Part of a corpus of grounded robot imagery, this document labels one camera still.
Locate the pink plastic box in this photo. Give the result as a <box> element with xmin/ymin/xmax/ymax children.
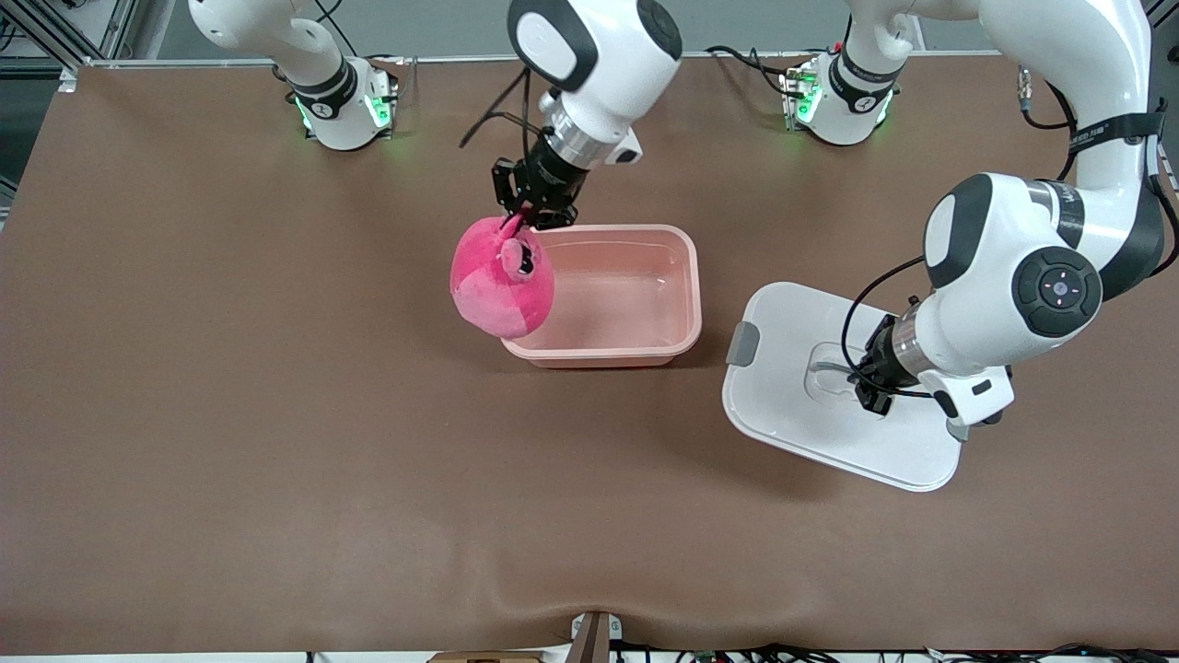
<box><xmin>500</xmin><ymin>224</ymin><xmax>703</xmax><ymax>369</ymax></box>

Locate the black left arm base cable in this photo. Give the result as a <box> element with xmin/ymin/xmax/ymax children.
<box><xmin>705</xmin><ymin>44</ymin><xmax>798</xmax><ymax>98</ymax></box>

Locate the black arm base cable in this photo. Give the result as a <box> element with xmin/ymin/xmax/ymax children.
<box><xmin>705</xmin><ymin>44</ymin><xmax>798</xmax><ymax>98</ymax></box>
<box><xmin>313</xmin><ymin>0</ymin><xmax>392</xmax><ymax>61</ymax></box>

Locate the wooden camera mount post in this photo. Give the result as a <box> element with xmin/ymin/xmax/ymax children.
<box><xmin>569</xmin><ymin>611</ymin><xmax>624</xmax><ymax>663</ymax></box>

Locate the black right arm base cable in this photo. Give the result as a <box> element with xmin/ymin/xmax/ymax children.
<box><xmin>313</xmin><ymin>0</ymin><xmax>392</xmax><ymax>61</ymax></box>

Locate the aluminium frame profile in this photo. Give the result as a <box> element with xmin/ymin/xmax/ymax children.
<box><xmin>0</xmin><ymin>0</ymin><xmax>139</xmax><ymax>70</ymax></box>

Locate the aluminium table edge rail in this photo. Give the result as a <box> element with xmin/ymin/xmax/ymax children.
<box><xmin>60</xmin><ymin>51</ymin><xmax>1014</xmax><ymax>70</ymax></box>

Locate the white box lid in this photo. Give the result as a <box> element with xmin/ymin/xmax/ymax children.
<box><xmin>721</xmin><ymin>281</ymin><xmax>963</xmax><ymax>492</ymax></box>

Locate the pink plush toy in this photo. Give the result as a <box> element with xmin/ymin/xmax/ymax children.
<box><xmin>449</xmin><ymin>216</ymin><xmax>556</xmax><ymax>337</ymax></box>

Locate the brown table mat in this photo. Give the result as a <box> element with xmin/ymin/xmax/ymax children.
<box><xmin>0</xmin><ymin>51</ymin><xmax>1179</xmax><ymax>657</ymax></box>

